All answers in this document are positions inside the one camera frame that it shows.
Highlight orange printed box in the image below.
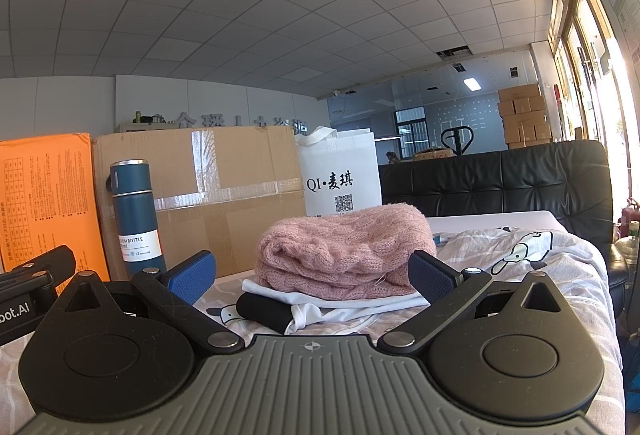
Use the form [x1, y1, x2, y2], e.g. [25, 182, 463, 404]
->
[0, 132, 111, 283]

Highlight wooden framed window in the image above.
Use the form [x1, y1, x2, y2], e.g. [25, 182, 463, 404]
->
[547, 0, 628, 142]

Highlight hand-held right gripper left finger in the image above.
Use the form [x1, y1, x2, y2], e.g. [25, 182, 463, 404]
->
[47, 251, 247, 357]

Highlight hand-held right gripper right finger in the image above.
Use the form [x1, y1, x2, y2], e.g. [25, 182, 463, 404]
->
[376, 250, 587, 357]

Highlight taped brown cardboard box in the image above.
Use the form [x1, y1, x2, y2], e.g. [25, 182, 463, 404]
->
[91, 126, 307, 281]

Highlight white folded garment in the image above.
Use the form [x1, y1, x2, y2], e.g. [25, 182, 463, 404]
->
[241, 277, 431, 333]

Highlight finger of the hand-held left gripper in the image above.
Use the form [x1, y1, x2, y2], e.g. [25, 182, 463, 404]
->
[0, 245, 77, 296]

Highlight black pallet jack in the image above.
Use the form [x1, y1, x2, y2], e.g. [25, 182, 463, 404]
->
[441, 126, 476, 152]

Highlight grey striped dog-print bedsheet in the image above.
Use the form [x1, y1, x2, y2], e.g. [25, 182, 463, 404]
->
[0, 225, 626, 435]

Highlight red fire extinguisher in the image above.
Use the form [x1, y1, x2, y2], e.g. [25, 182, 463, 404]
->
[620, 198, 640, 241]

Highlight white tote bag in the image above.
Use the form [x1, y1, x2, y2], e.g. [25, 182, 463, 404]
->
[294, 126, 383, 217]

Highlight dark blue vacuum bottle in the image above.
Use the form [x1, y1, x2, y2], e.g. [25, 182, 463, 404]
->
[106, 159, 168, 277]

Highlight open low cardboard box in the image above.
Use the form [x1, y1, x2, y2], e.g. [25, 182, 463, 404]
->
[414, 146, 457, 161]

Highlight black rolled cloth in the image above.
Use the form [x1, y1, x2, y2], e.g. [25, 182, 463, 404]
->
[236, 292, 293, 332]

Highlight pink knitted sweater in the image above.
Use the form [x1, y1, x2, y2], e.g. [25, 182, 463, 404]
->
[254, 204, 438, 300]

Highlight stack of cardboard boxes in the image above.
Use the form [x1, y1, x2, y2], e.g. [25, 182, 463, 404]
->
[497, 84, 553, 150]

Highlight black leather sofa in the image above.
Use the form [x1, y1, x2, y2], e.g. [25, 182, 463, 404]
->
[377, 140, 631, 288]

